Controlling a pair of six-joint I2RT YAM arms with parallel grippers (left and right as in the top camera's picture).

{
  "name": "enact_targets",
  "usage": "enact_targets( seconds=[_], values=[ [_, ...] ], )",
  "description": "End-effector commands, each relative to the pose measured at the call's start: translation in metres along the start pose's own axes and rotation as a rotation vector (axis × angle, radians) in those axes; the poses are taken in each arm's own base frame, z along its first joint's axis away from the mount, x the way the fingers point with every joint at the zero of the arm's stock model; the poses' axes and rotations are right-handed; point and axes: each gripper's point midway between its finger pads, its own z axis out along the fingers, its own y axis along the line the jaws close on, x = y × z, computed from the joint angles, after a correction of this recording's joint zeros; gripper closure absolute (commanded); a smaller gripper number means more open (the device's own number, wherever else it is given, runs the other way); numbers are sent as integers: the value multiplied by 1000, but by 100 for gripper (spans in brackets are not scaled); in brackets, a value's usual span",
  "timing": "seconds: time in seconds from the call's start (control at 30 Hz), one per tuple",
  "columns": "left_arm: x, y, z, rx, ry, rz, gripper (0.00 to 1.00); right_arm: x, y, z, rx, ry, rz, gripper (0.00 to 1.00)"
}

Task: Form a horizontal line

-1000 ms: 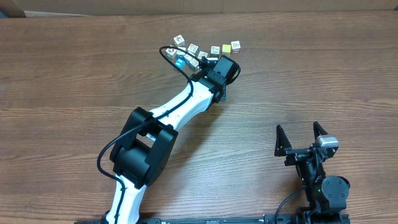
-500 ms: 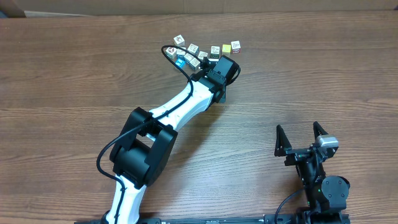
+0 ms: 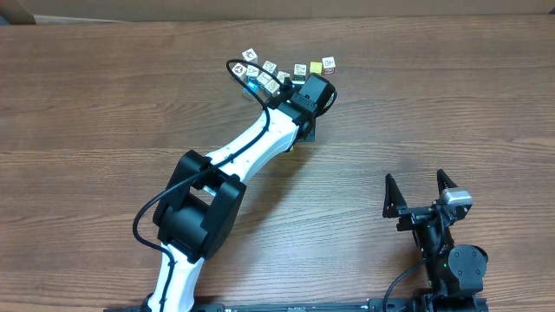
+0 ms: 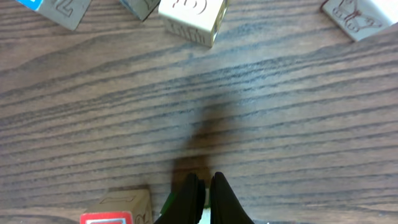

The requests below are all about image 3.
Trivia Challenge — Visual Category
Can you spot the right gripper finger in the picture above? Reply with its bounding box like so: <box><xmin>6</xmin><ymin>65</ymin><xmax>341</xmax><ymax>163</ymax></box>
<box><xmin>436</xmin><ymin>169</ymin><xmax>457</xmax><ymax>194</ymax></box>
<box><xmin>382</xmin><ymin>173</ymin><xmax>408</xmax><ymax>218</ymax></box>

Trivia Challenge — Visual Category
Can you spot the blue-sided block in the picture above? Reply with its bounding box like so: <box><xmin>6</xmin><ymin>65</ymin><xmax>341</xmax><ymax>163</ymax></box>
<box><xmin>243</xmin><ymin>81</ymin><xmax>258</xmax><ymax>101</ymax></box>

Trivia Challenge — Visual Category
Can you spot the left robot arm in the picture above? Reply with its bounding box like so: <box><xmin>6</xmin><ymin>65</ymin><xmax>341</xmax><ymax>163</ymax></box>
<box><xmin>140</xmin><ymin>74</ymin><xmax>336</xmax><ymax>311</ymax></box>

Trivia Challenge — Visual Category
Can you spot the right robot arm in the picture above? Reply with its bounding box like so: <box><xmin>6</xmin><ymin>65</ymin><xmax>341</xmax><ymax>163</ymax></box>
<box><xmin>382</xmin><ymin>169</ymin><xmax>489</xmax><ymax>312</ymax></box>

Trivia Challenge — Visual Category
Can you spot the green letter B block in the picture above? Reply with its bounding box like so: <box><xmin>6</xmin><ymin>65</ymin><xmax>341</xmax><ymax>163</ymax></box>
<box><xmin>293</xmin><ymin>63</ymin><xmax>307</xmax><ymax>81</ymax></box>

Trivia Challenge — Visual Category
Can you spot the yellow top block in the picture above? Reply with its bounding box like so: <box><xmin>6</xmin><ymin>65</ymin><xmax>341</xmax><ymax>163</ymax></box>
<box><xmin>310</xmin><ymin>62</ymin><xmax>323</xmax><ymax>75</ymax></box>

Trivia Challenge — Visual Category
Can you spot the red-sided block far right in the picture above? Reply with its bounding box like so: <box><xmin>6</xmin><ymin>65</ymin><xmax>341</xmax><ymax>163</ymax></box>
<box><xmin>322</xmin><ymin>56</ymin><xmax>336</xmax><ymax>75</ymax></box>

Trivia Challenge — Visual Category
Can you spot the white block green side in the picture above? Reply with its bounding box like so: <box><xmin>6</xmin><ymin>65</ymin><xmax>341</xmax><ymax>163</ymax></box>
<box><xmin>277</xmin><ymin>71</ymin><xmax>291</xmax><ymax>84</ymax></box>

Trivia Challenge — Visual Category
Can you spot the white block lower left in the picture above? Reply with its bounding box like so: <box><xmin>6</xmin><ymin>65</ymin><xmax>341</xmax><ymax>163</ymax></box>
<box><xmin>264</xmin><ymin>79</ymin><xmax>280</xmax><ymax>97</ymax></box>

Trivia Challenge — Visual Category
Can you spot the green print block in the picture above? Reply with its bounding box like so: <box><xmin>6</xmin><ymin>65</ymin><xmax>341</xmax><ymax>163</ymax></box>
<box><xmin>263</xmin><ymin>61</ymin><xmax>278</xmax><ymax>75</ymax></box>

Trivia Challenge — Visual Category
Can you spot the white block centre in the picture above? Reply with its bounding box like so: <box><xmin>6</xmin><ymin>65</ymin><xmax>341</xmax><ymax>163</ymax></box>
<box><xmin>256</xmin><ymin>73</ymin><xmax>272</xmax><ymax>87</ymax></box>

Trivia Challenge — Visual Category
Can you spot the white block blue print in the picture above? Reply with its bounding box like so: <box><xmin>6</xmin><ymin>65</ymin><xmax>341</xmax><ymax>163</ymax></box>
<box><xmin>245</xmin><ymin>65</ymin><xmax>259</xmax><ymax>81</ymax></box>

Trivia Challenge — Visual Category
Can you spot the top red picture block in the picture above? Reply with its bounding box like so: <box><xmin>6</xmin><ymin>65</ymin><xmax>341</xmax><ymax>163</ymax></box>
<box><xmin>242</xmin><ymin>49</ymin><xmax>258</xmax><ymax>64</ymax></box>

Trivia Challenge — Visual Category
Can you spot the left red circle block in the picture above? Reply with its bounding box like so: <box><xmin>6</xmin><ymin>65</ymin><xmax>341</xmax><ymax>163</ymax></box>
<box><xmin>232</xmin><ymin>63</ymin><xmax>247</xmax><ymax>81</ymax></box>

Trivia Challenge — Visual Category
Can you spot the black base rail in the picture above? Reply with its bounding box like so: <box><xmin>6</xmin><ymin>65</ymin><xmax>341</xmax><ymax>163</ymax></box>
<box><xmin>103</xmin><ymin>299</ymin><xmax>489</xmax><ymax>312</ymax></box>

